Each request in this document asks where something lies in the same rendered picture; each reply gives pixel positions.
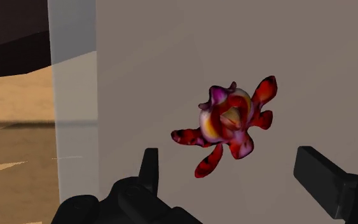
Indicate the red purple flower-shaped toy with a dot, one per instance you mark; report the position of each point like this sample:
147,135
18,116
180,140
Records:
228,124

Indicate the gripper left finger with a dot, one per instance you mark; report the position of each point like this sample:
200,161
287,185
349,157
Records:
141,198

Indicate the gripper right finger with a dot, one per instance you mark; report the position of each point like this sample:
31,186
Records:
327,180

